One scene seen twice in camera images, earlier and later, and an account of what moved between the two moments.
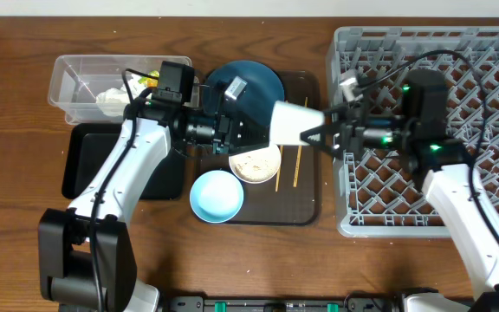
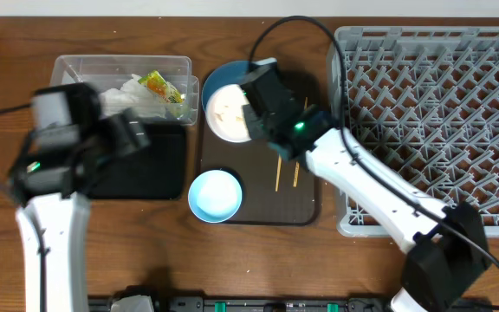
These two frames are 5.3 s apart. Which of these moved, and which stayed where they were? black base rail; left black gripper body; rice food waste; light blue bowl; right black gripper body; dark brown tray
Moved: right black gripper body; left black gripper body; rice food waste
Stayed: black base rail; dark brown tray; light blue bowl
